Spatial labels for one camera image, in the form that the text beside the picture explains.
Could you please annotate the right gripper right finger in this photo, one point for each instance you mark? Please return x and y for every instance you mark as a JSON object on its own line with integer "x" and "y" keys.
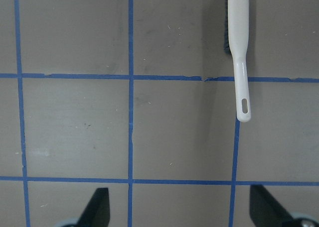
{"x": 266, "y": 211}

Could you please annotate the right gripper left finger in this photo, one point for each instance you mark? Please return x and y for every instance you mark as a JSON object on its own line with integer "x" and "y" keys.
{"x": 97, "y": 211}

